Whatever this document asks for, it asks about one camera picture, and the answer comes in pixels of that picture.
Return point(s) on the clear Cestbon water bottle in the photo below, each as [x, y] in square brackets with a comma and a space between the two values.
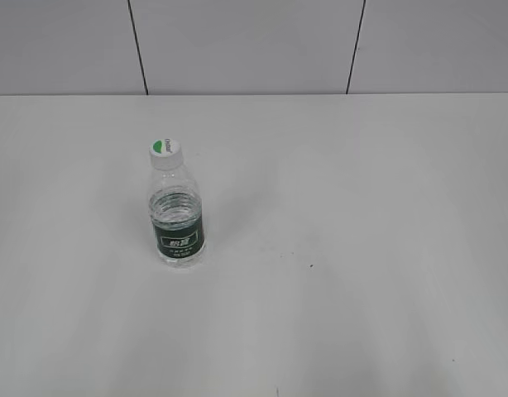
[175, 209]

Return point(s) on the white green bottle cap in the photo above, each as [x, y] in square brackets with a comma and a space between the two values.
[166, 154]

